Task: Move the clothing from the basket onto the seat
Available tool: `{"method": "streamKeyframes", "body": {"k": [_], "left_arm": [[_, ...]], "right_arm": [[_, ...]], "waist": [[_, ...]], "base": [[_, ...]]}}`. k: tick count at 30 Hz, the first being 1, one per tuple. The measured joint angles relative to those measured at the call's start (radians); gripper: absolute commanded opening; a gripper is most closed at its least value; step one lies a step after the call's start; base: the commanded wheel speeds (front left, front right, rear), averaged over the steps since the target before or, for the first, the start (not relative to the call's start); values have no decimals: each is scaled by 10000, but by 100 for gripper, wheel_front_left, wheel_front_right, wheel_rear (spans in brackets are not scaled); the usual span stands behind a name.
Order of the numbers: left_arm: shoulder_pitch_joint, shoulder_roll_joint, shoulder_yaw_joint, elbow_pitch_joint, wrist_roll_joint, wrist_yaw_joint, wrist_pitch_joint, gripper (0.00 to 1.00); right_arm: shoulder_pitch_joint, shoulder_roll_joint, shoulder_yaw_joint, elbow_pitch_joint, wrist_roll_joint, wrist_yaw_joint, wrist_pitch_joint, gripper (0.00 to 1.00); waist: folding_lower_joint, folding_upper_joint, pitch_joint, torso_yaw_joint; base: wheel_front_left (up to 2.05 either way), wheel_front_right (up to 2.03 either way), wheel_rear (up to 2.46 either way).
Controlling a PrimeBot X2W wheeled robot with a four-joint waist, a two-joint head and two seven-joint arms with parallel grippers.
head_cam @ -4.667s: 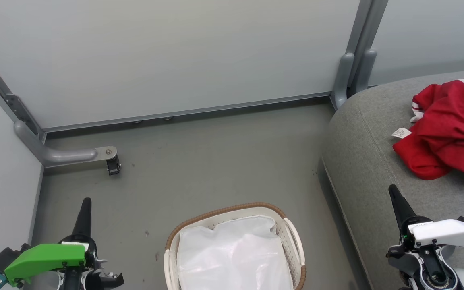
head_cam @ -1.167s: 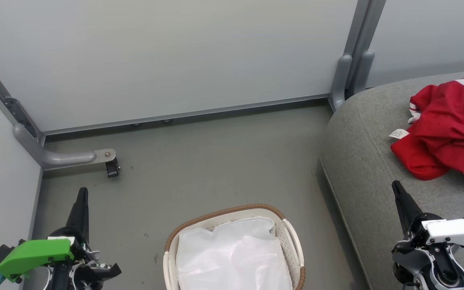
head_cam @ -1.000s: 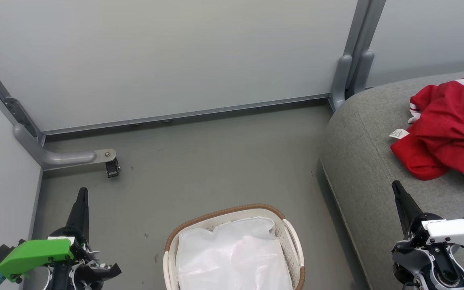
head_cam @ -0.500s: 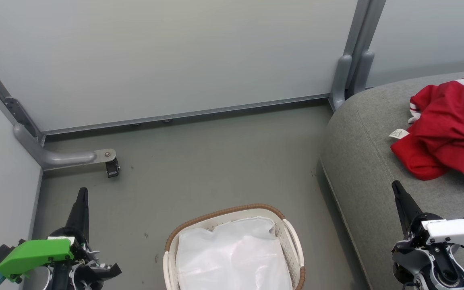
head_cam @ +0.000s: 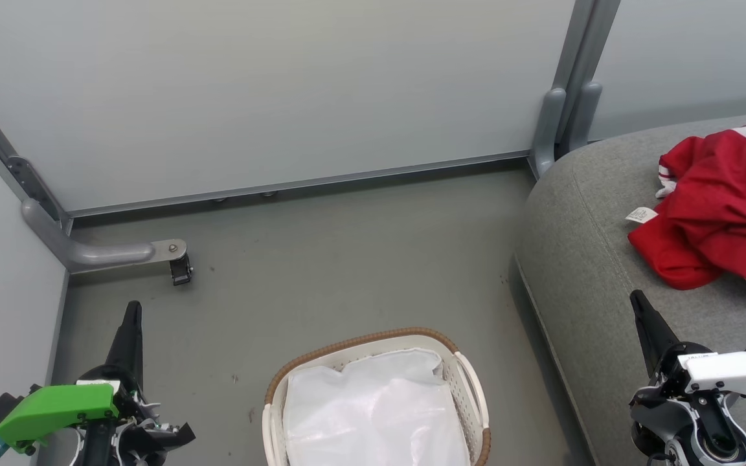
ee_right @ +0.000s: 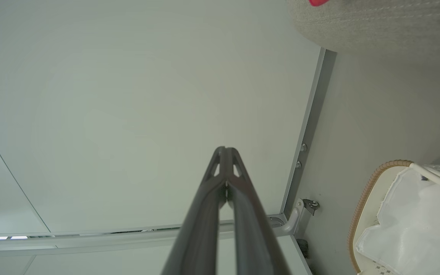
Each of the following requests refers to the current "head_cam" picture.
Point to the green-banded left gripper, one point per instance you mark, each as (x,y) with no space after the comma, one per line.
(56,408)

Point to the small black caster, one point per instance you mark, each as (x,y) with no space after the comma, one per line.
(182,272)

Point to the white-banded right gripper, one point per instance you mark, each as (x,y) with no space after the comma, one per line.
(735,375)

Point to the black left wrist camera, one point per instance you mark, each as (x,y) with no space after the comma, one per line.
(0,404)

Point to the white basket brown rim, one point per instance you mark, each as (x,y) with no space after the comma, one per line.
(470,388)

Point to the red white clothing item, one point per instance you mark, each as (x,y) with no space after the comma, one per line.
(716,213)

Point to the grey partition base rail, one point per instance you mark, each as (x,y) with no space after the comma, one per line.
(295,184)

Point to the grey fabric sofa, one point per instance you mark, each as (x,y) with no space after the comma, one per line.
(580,259)

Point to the grey tubular partition foot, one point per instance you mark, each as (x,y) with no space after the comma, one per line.
(88,252)

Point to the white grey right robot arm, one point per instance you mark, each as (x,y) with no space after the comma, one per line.
(710,430)

